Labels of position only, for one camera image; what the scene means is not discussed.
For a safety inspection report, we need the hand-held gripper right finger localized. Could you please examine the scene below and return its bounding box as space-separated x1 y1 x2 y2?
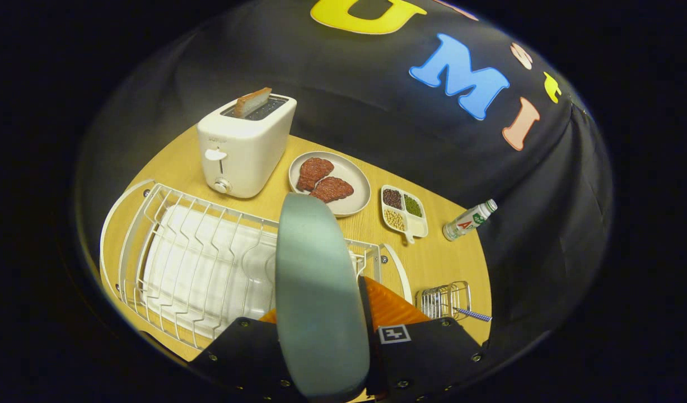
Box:
358 276 489 403

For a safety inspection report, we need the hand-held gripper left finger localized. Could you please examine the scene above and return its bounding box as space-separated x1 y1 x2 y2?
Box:
188 307 307 403

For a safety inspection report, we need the pale green plate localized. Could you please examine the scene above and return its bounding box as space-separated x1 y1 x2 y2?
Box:
275 192 372 402

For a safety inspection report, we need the metal wire basket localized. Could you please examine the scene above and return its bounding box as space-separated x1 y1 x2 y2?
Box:
415 281 471 321

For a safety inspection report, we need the spoon with blue checked handle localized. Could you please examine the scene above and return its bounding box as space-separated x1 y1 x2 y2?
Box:
454 307 492 322

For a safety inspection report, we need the white wire dish rack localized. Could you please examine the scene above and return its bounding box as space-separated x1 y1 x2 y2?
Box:
100 179 414 350

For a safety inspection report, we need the white divided dish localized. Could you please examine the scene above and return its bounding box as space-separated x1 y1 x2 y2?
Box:
380 185 429 245

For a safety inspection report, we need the beige plate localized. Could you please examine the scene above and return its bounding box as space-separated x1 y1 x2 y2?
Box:
288 151 372 218

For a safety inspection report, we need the white drip tray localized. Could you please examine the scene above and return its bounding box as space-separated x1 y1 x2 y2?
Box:
142 204 358 339

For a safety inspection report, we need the red meat patty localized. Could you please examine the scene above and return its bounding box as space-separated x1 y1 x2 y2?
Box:
297 158 334 192
310 177 354 203

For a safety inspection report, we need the white green drink bottle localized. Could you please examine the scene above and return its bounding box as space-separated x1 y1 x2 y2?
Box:
442 199 498 242

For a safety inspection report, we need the white toaster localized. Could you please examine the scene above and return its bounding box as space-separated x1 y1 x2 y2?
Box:
197 94 297 199

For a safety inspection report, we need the black backdrop cloth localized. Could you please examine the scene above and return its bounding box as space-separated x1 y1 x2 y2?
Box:
77 0 613 359

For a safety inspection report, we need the toast slice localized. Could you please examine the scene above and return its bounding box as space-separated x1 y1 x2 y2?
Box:
233 87 272 118

